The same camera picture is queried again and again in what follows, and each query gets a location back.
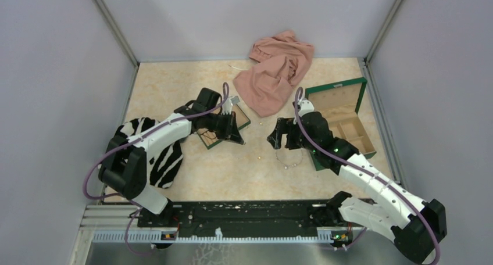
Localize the green jewelry box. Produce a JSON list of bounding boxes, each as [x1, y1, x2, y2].
[[304, 77, 376, 159]]

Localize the pink cloth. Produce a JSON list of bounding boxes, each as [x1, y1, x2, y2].
[[233, 30, 315, 118]]

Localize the silver pearl bangle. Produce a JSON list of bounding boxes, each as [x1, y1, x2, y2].
[[276, 149, 304, 170]]

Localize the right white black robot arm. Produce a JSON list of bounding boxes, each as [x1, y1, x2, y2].
[[266, 112, 447, 264]]

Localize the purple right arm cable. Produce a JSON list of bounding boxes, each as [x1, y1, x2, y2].
[[294, 87, 441, 265]]

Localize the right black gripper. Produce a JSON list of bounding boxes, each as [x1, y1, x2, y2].
[[267, 117, 319, 153]]

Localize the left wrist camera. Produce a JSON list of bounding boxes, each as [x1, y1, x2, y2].
[[220, 96, 240, 114]]

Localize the green jewelry tray insert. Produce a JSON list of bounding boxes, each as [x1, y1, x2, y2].
[[196, 105, 251, 149]]

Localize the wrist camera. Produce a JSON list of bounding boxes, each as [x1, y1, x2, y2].
[[296, 98, 315, 120], [220, 96, 240, 114]]

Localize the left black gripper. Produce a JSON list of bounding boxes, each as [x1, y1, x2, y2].
[[205, 110, 244, 144]]

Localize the white cable tray rail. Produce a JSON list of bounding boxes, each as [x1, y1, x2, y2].
[[92, 229, 349, 244]]

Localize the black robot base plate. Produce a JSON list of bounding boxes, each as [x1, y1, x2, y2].
[[137, 199, 349, 238]]

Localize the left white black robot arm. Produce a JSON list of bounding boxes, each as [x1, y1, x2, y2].
[[95, 83, 245, 227]]

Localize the zebra print pouch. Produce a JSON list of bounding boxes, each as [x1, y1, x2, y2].
[[98, 117, 184, 194]]

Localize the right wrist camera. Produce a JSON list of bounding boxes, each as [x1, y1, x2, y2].
[[296, 98, 315, 120]]

